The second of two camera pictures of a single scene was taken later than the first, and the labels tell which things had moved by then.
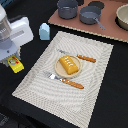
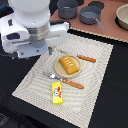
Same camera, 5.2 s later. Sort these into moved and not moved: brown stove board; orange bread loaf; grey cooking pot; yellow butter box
Moved: yellow butter box
Not moved: grey cooking pot; orange bread loaf; brown stove board
